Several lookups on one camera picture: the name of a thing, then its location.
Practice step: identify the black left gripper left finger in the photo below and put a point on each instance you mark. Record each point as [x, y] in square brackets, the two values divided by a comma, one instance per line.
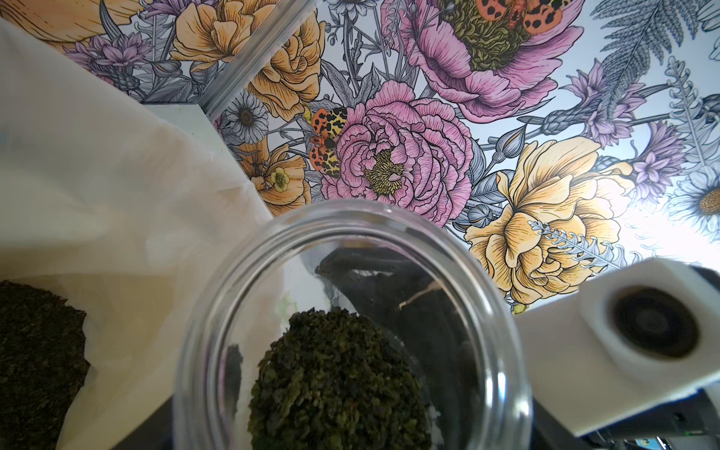
[156, 432]

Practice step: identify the dumped tea leaves pile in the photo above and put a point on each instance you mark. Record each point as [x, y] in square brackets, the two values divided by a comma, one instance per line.
[42, 365]

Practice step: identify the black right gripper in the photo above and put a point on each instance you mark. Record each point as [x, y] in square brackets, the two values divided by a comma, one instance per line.
[690, 423]

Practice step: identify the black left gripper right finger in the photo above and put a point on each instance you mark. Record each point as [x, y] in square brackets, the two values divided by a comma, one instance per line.
[549, 434]

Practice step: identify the aluminium corner post right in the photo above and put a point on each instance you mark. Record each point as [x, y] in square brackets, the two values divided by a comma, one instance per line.
[280, 61]

